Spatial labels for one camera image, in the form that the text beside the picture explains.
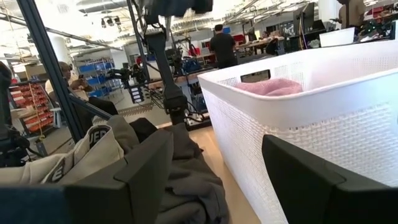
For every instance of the black frame cross rail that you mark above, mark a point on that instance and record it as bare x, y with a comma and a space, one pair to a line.
90, 108

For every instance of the cardboard box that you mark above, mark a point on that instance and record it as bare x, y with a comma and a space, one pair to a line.
35, 71

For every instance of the phone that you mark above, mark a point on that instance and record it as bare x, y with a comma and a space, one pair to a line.
80, 76

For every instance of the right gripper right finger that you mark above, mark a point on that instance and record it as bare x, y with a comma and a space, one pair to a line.
311, 193

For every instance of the thin black frame post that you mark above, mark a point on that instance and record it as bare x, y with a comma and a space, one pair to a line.
136, 37

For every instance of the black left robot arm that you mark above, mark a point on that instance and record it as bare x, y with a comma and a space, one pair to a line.
161, 62

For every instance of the shelf with red bins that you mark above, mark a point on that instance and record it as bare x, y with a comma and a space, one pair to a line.
31, 99

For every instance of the black background robot arm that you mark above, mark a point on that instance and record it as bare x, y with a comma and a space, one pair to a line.
124, 74

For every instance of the standing person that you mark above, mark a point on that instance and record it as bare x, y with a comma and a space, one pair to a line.
223, 46
351, 14

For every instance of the shelf with blue bins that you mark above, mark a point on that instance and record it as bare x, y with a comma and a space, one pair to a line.
96, 67

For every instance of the dark grey garment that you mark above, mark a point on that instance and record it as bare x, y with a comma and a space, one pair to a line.
192, 186

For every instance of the black garment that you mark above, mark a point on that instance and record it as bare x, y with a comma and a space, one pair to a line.
143, 129

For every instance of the white laptop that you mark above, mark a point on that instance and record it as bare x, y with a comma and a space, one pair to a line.
337, 37

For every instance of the seated person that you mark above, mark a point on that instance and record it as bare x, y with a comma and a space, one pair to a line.
65, 73

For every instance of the white woven plastic laundry basket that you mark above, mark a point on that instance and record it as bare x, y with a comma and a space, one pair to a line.
280, 109

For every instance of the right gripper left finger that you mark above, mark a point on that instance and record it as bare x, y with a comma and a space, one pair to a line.
136, 174

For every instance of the pink towel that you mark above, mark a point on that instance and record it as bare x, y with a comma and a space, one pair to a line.
273, 87

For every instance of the cream printed hoodie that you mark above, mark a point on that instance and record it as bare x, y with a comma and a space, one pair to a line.
93, 155

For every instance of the thick black frame post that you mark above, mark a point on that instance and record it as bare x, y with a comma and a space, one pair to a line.
46, 56

